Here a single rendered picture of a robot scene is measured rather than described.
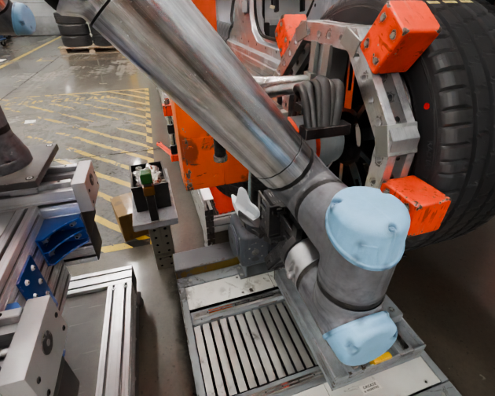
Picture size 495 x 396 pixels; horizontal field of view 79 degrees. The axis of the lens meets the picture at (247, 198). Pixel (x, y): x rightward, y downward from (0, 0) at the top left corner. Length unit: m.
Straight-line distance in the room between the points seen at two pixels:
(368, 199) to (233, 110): 0.15
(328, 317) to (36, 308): 0.43
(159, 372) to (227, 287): 0.41
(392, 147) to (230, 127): 0.35
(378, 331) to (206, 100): 0.29
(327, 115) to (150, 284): 1.26
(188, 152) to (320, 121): 0.67
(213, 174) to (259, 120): 0.90
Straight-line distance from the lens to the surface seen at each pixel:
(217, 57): 0.29
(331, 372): 1.15
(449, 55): 0.65
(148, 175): 1.09
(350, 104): 0.85
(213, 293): 1.40
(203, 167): 1.18
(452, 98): 0.63
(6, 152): 0.91
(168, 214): 1.23
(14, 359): 0.54
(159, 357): 1.37
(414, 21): 0.60
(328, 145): 0.77
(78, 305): 1.35
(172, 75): 0.29
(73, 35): 9.05
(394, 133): 0.59
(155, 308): 1.50
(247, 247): 1.19
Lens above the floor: 1.17
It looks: 34 degrees down
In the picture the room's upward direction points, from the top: straight up
